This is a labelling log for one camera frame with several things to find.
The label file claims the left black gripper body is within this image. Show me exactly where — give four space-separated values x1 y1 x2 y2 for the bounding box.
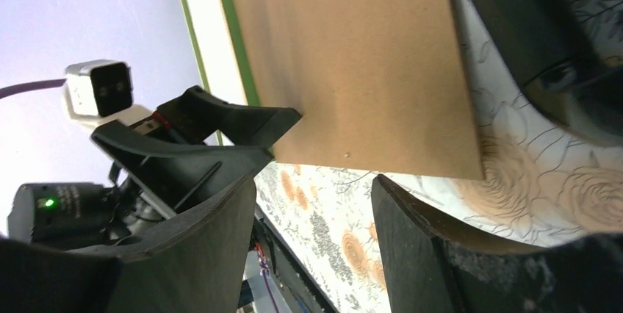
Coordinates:
109 114 205 223

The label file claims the wooden picture frame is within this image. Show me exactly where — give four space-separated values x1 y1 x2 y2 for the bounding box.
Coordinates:
171 0 276 159

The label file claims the floral tablecloth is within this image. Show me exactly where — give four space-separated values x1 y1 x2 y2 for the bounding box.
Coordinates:
256 0 622 312

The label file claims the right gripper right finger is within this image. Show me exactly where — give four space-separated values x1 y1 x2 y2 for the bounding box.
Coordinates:
371 175 622 312

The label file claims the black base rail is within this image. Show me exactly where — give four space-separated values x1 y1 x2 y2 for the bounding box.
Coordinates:
237 206 337 313

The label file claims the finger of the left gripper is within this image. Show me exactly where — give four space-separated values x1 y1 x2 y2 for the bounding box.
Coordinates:
91 120 273 219
156 86 301 148

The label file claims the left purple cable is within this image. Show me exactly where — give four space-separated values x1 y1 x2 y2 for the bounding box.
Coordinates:
0 78 68 100

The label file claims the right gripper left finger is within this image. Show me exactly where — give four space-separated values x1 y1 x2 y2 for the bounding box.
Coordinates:
1 176 256 312

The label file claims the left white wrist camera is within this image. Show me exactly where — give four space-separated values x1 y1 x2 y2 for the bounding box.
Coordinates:
62 59 151 131

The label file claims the black poker chip case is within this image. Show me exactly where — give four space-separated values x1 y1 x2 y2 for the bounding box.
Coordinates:
471 0 622 147

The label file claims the brown backing board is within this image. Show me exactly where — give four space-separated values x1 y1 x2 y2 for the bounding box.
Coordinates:
233 0 483 180

